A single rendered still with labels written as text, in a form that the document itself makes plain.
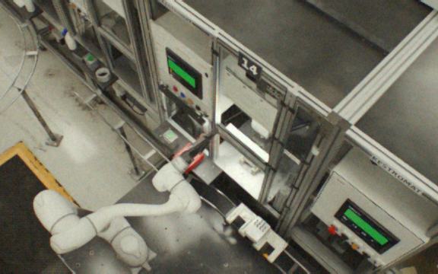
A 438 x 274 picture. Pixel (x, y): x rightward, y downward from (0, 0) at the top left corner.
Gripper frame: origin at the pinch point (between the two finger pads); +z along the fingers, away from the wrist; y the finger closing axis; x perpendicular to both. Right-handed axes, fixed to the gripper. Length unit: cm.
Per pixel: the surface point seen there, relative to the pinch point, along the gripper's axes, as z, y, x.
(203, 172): -24, -44, 8
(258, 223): -18, -48, -39
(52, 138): -119, -84, 152
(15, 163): -155, -73, 151
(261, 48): 42, 45, -11
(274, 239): -18, -56, -51
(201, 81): 14.4, 23.0, 12.6
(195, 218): -50, -58, -6
